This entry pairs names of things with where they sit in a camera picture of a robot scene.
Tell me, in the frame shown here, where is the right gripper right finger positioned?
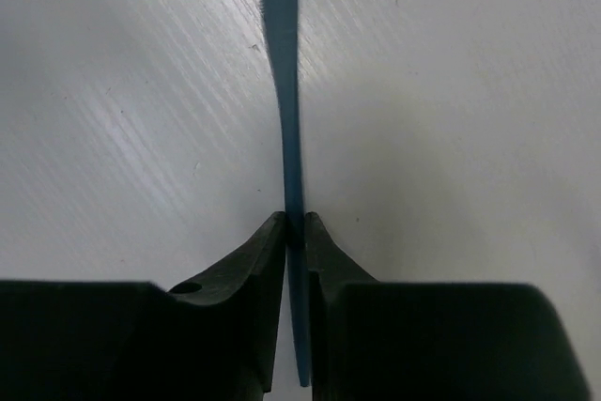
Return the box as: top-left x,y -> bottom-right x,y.
305,213 -> 591,400

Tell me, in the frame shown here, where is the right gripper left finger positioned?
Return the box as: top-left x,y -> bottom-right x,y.
1,212 -> 285,400

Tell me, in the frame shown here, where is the blue plastic knife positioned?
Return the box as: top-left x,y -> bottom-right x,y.
260,0 -> 312,387

